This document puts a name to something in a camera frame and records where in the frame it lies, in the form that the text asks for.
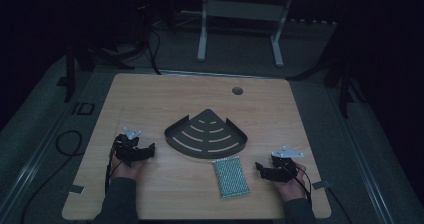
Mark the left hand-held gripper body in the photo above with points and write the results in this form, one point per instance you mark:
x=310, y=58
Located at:
x=128, y=150

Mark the person's right hand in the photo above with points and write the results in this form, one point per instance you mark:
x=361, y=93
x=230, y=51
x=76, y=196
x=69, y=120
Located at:
x=293, y=187

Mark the grey tape strip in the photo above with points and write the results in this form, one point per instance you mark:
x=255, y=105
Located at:
x=76, y=189
x=321, y=184

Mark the white metal table frame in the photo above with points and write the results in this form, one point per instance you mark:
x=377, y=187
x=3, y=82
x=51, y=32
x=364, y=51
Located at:
x=240, y=10

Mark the dark grey corner shelf tray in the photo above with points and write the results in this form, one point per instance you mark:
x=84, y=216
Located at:
x=206, y=135

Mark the person's left hand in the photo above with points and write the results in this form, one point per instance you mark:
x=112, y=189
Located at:
x=128, y=171

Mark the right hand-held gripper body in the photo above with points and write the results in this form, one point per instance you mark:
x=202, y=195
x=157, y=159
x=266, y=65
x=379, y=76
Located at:
x=284, y=166

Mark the black metal stand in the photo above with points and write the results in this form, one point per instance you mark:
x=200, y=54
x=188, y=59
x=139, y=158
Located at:
x=86, y=60
x=343, y=90

